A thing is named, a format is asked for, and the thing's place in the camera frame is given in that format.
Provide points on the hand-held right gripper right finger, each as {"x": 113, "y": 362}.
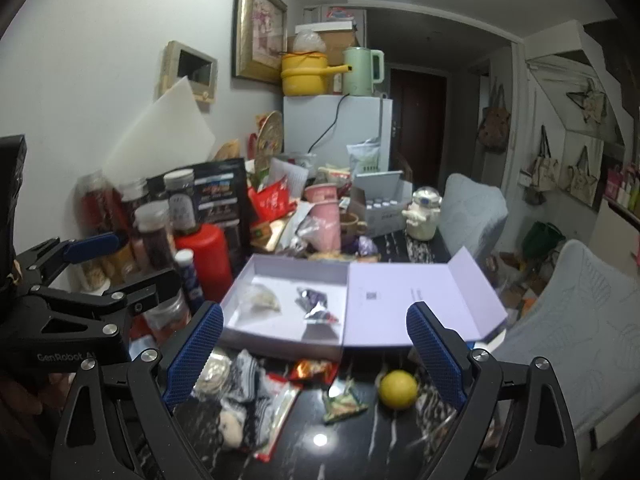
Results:
{"x": 435, "y": 355}

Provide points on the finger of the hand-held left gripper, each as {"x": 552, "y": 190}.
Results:
{"x": 95, "y": 248}
{"x": 145, "y": 290}

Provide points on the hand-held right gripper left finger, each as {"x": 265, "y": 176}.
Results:
{"x": 195, "y": 355}

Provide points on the lilac gift box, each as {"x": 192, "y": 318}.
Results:
{"x": 375, "y": 305}

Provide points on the red gold snack packet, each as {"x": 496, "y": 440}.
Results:
{"x": 314, "y": 371}

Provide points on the person's left hand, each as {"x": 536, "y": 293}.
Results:
{"x": 56, "y": 385}

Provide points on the jar with beige contents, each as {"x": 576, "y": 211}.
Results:
{"x": 92, "y": 275}

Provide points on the silver foil packet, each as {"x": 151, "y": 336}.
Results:
{"x": 212, "y": 377}

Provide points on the jar with yellow contents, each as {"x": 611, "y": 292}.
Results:
{"x": 120, "y": 262}

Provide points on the short glass jar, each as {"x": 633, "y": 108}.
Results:
{"x": 167, "y": 312}

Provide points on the jar with red contents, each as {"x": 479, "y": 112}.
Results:
{"x": 97, "y": 205}

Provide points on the blue white tablet tube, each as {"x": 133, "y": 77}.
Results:
{"x": 187, "y": 275}

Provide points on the yellow lemon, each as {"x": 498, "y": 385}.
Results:
{"x": 397, "y": 389}

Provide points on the jar with dark contents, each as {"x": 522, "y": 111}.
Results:
{"x": 155, "y": 240}

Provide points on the black white striped packet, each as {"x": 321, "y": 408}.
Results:
{"x": 245, "y": 385}

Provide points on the red canister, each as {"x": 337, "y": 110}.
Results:
{"x": 207, "y": 260}

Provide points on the beige round biscuit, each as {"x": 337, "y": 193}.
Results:
{"x": 231, "y": 428}

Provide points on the clear beige snack packet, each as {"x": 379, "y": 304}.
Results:
{"x": 261, "y": 298}

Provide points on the jar with white label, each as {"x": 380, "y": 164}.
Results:
{"x": 180, "y": 200}

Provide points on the red white snack packet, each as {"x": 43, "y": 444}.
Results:
{"x": 276, "y": 412}

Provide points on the green snack packet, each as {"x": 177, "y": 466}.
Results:
{"x": 342, "y": 401}

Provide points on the purple foil candy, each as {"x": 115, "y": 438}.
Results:
{"x": 368, "y": 247}

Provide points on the black printed box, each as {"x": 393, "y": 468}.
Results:
{"x": 220, "y": 187}

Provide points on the silver purple snack packet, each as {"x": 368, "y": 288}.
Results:
{"x": 315, "y": 305}

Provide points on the white foam board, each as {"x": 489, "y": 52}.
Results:
{"x": 165, "y": 130}

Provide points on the grey padded chair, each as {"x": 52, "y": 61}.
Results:
{"x": 472, "y": 215}
{"x": 570, "y": 320}

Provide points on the white astronaut figurine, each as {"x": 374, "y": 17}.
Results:
{"x": 422, "y": 215}

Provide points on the white open carton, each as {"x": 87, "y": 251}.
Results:
{"x": 385, "y": 220}

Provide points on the brown mug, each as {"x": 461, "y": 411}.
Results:
{"x": 352, "y": 224}

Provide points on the red snack bag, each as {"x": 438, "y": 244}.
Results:
{"x": 272, "y": 200}

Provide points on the green bag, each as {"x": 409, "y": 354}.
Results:
{"x": 542, "y": 240}

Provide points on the row of small white bottles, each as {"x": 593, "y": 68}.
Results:
{"x": 382, "y": 205}

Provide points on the wooden carved ornament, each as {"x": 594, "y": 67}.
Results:
{"x": 227, "y": 150}

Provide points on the pink cup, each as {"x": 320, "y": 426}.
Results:
{"x": 325, "y": 220}

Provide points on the white paper sheet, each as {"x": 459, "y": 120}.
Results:
{"x": 291, "y": 175}

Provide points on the small dark bag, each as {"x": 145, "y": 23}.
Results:
{"x": 534, "y": 194}

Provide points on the gold decorative plate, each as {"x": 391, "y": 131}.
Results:
{"x": 270, "y": 137}

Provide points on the green white pouch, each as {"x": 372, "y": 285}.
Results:
{"x": 364, "y": 157}

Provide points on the beige tote bag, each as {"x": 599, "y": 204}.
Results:
{"x": 545, "y": 170}
{"x": 584, "y": 177}

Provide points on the dark wooden door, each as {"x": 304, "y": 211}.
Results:
{"x": 417, "y": 120}

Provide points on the white fridge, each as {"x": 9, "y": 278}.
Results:
{"x": 310, "y": 120}

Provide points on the brown patterned bag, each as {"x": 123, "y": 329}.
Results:
{"x": 494, "y": 125}

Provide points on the row of colourful bottles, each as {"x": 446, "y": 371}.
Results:
{"x": 622, "y": 187}

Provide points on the yellow pot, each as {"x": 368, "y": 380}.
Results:
{"x": 302, "y": 77}

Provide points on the gold framed picture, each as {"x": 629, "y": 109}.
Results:
{"x": 260, "y": 25}

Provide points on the green electric kettle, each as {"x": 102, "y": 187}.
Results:
{"x": 361, "y": 72}

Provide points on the clear plastic bag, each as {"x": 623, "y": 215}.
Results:
{"x": 309, "y": 42}

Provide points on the brown cardboard box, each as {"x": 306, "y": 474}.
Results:
{"x": 340, "y": 41}

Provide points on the colourful flat box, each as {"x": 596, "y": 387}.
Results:
{"x": 345, "y": 12}

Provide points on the beige wall intercom panel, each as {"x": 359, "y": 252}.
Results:
{"x": 192, "y": 67}

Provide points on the star wall ornament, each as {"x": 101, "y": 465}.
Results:
{"x": 592, "y": 105}

